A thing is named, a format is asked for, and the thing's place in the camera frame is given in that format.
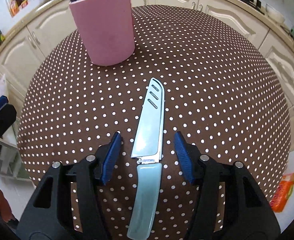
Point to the teal sheathed kitchen knife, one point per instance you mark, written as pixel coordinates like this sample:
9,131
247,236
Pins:
147,150

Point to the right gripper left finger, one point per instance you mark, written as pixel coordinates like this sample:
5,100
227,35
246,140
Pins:
106,157

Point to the pink utensil cup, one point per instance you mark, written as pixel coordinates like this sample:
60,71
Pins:
106,29

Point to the orange package on floor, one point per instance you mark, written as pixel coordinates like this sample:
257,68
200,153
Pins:
283,192

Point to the brown polka dot tablecloth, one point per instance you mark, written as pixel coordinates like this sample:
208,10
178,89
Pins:
186,139

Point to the white bowl on counter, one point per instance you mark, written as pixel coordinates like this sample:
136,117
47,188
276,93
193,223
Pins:
274,14

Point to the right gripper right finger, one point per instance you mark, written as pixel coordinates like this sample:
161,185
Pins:
188,158

